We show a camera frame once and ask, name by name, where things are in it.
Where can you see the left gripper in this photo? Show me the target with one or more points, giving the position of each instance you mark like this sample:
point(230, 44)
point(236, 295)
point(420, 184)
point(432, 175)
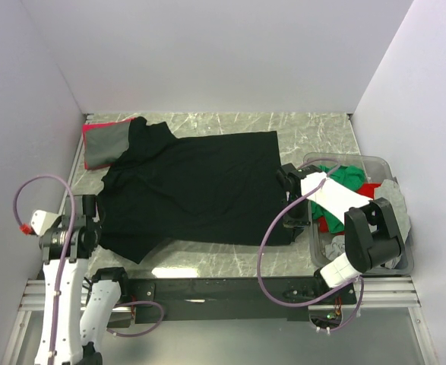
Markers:
point(96, 224)

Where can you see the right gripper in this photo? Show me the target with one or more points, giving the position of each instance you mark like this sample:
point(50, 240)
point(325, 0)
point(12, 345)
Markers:
point(292, 223)

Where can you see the black t-shirt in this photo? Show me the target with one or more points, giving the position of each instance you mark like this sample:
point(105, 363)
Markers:
point(208, 189)

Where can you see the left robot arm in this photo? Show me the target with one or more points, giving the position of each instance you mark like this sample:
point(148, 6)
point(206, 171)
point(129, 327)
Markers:
point(73, 333)

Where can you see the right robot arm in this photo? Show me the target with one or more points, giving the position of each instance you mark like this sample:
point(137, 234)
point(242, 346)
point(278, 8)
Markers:
point(372, 235)

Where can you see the green t-shirt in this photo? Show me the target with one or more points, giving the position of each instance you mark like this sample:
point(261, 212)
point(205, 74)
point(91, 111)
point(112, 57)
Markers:
point(350, 177)

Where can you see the red t-shirt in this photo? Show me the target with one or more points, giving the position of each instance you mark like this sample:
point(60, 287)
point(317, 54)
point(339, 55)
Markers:
point(371, 188)

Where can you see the clear plastic bin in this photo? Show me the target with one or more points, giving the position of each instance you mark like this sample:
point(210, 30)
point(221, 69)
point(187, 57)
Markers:
point(376, 171)

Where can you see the folded gray t-shirt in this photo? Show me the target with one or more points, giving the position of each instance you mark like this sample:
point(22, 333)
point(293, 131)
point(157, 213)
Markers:
point(106, 146)

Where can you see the black base beam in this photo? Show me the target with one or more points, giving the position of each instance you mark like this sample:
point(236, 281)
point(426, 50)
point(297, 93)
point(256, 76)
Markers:
point(186, 299)

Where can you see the aluminium rail frame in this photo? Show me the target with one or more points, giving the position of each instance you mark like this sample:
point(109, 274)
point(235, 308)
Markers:
point(392, 303)

